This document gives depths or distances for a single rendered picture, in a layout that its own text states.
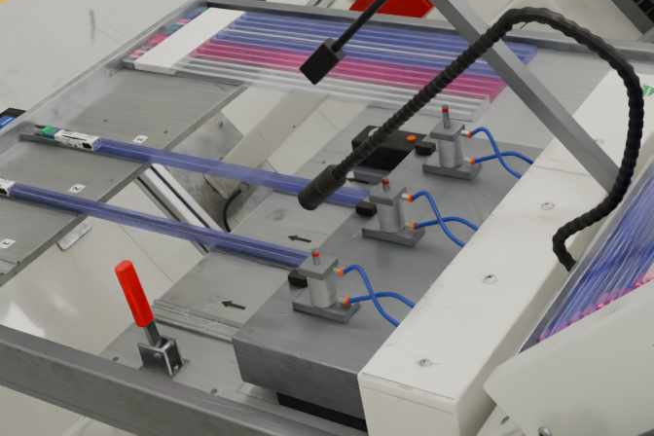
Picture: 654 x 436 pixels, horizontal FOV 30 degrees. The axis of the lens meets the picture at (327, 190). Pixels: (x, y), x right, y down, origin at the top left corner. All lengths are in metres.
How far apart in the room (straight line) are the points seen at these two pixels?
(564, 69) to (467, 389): 0.63
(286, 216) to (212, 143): 1.33
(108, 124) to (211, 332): 0.46
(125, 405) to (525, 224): 0.37
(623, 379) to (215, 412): 0.39
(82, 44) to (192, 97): 1.07
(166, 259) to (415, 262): 1.39
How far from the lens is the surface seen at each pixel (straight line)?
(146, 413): 1.05
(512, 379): 0.76
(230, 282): 1.15
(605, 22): 2.45
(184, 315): 1.12
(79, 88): 1.56
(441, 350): 0.90
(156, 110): 1.48
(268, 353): 0.97
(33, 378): 1.14
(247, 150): 2.38
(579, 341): 0.71
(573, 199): 1.04
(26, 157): 1.46
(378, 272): 1.02
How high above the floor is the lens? 1.96
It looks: 48 degrees down
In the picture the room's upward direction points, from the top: 49 degrees clockwise
